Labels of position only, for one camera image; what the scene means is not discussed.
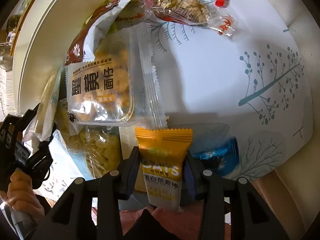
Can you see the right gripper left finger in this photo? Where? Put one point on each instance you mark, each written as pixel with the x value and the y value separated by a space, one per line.
pixel 90 209

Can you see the white plastic organizer bin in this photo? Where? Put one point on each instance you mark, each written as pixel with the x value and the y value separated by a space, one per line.
pixel 44 38

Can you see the blue snack packet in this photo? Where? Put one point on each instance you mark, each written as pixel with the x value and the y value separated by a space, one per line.
pixel 223 159

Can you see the left hand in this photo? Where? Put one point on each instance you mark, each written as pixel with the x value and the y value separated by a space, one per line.
pixel 20 196

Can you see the pale rice cracker pack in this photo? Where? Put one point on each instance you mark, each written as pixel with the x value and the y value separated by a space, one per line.
pixel 100 147

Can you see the tree pattern tablecloth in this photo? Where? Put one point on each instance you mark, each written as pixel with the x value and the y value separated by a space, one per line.
pixel 251 85

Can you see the orange oat bar packet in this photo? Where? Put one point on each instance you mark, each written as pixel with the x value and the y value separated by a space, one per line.
pixel 162 154

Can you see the clear fried noodle snack pack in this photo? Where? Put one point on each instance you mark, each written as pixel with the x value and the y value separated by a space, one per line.
pixel 118 84

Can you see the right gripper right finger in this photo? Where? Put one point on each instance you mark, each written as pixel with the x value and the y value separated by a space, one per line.
pixel 251 217

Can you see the clear peanut brittle packet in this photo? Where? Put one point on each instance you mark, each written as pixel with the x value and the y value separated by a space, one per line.
pixel 195 13

